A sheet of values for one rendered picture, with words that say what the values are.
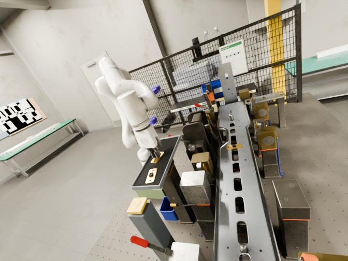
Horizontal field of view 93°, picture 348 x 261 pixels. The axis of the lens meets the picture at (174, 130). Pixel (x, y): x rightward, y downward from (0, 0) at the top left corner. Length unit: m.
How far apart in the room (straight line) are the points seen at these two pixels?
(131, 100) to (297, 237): 0.80
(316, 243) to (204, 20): 3.75
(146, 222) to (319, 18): 4.05
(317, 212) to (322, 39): 3.51
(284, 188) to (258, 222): 0.16
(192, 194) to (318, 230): 0.59
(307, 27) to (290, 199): 3.67
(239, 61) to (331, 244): 1.47
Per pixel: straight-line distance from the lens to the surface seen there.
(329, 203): 1.15
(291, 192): 0.73
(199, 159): 0.84
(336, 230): 1.07
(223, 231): 0.69
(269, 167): 1.17
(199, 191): 0.71
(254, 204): 0.73
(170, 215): 1.11
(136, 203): 0.67
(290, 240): 0.86
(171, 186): 0.88
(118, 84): 0.81
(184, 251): 0.62
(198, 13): 4.05
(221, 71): 1.57
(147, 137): 0.74
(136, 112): 0.69
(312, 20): 4.15
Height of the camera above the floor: 1.59
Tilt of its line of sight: 25 degrees down
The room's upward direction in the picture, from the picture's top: 22 degrees counter-clockwise
